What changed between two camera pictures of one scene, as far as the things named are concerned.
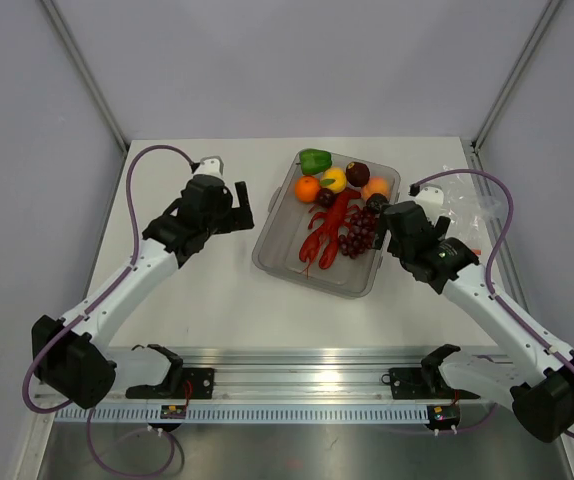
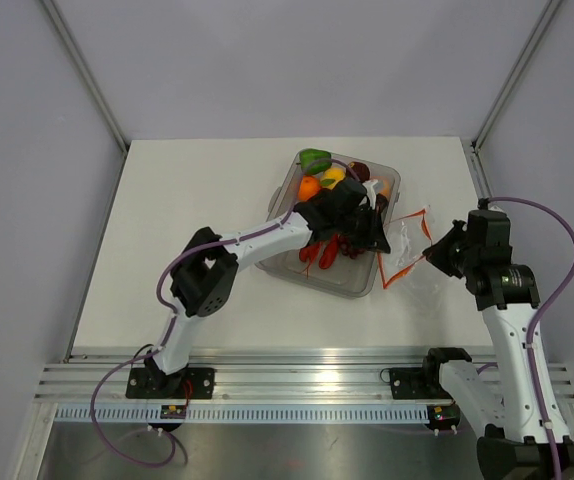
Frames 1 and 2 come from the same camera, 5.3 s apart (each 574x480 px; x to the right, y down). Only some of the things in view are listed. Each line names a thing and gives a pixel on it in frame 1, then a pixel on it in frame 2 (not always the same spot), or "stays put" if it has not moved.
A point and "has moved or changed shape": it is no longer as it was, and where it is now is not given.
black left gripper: (237, 218) -> (373, 238)
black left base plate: (185, 383) stays put
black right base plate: (410, 383) stays put
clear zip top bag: (472, 204) has moved or changed shape
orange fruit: (307, 188) stays put
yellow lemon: (334, 179) stays put
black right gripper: (382, 232) -> (437, 253)
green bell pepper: (314, 161) stays put
